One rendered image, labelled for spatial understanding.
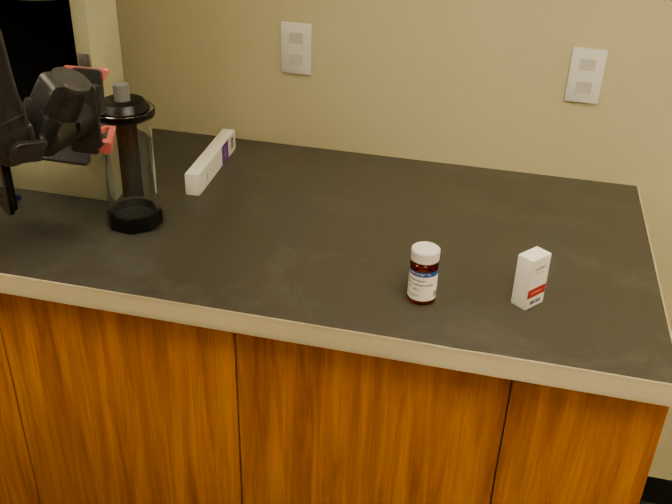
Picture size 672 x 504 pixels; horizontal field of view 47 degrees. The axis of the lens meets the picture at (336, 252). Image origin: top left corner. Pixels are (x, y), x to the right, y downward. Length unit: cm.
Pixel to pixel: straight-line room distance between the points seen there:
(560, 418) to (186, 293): 62
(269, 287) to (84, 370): 40
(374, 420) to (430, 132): 75
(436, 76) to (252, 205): 51
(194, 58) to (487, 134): 70
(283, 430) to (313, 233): 36
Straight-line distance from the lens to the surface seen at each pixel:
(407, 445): 136
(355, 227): 149
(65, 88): 117
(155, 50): 195
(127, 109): 140
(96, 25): 153
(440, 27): 174
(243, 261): 137
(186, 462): 154
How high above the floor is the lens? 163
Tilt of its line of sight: 30 degrees down
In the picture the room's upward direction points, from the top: 2 degrees clockwise
